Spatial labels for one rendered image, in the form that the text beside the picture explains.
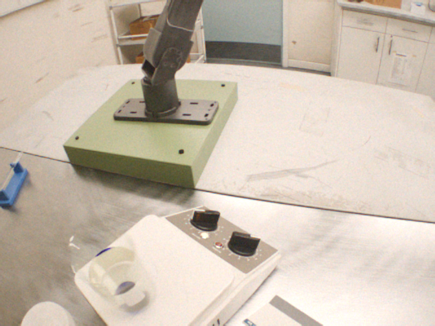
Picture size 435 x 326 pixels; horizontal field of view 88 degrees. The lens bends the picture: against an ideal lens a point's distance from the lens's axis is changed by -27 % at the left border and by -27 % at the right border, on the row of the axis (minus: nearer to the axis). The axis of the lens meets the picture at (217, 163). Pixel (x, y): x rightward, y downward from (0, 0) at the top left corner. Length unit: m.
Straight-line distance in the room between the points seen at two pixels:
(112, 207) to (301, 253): 0.29
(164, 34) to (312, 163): 0.32
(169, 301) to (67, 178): 0.37
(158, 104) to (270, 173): 0.22
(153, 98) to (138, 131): 0.06
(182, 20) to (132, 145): 0.22
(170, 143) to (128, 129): 0.10
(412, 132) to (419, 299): 0.39
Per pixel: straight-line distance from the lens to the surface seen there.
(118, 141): 0.51
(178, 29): 0.48
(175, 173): 0.45
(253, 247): 0.32
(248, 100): 0.66
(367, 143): 0.58
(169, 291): 0.26
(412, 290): 0.41
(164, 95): 0.51
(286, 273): 0.37
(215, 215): 0.34
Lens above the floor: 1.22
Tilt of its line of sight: 41 degrees down
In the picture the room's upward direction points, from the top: 5 degrees counter-clockwise
